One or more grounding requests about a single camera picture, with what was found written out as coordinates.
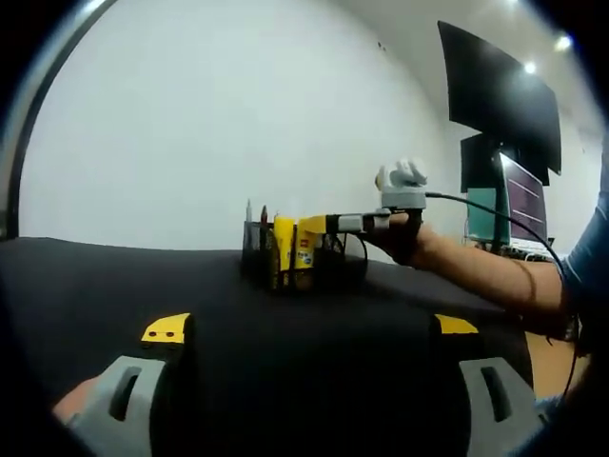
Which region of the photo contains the person's blue shirt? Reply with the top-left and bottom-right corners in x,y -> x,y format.
560,188 -> 609,344

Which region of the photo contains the teal box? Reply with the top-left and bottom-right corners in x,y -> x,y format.
466,187 -> 511,243

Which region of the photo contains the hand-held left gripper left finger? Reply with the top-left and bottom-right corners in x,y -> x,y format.
52,311 -> 195,457

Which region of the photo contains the small black monitor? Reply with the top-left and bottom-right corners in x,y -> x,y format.
459,132 -> 552,194

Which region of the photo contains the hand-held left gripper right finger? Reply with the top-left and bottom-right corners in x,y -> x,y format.
431,312 -> 549,457

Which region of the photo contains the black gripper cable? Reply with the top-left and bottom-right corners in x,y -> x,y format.
424,190 -> 581,399

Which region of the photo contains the large black monitor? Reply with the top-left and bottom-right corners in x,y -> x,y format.
436,19 -> 563,176

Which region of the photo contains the lit purple screen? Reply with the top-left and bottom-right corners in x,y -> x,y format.
498,151 -> 549,243

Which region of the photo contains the black mesh holder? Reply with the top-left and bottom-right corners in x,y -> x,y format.
240,219 -> 369,295

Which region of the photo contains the person's right hand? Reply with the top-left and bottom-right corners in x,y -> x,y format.
368,211 -> 432,268

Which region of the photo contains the yellow glue stick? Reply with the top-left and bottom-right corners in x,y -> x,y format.
272,214 -> 300,283
294,221 -> 319,271

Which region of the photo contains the person's left hand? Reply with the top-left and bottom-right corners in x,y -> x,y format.
50,374 -> 105,426

